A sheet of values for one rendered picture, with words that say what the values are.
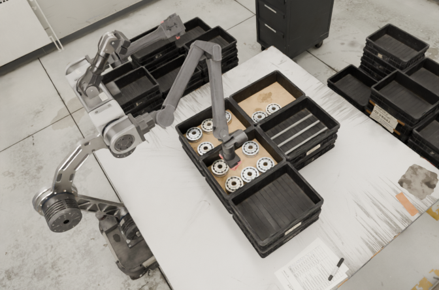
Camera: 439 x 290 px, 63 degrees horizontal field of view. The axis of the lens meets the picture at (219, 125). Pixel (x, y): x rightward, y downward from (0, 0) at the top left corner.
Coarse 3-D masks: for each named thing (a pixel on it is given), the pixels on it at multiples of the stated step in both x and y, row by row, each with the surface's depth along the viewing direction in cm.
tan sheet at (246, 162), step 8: (240, 152) 216; (264, 152) 214; (248, 160) 212; (256, 160) 211; (272, 160) 210; (208, 168) 211; (240, 168) 209; (256, 168) 208; (224, 176) 207; (224, 184) 204
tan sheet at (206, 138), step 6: (234, 120) 231; (198, 126) 231; (228, 126) 229; (234, 126) 228; (240, 126) 228; (186, 138) 226; (204, 138) 225; (210, 138) 224; (216, 138) 224; (192, 144) 223; (198, 144) 223; (216, 144) 221
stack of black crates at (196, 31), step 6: (198, 18) 361; (186, 24) 359; (192, 24) 364; (198, 24) 368; (204, 24) 355; (186, 30) 364; (192, 30) 366; (198, 30) 365; (204, 30) 362; (180, 36) 363; (186, 36) 362; (192, 36) 360; (180, 42) 356; (180, 48) 337; (180, 54) 345
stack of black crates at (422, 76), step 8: (416, 64) 290; (424, 64) 298; (432, 64) 292; (408, 72) 290; (416, 72) 298; (424, 72) 297; (432, 72) 296; (416, 80) 293; (424, 80) 292; (432, 80) 291; (432, 88) 286
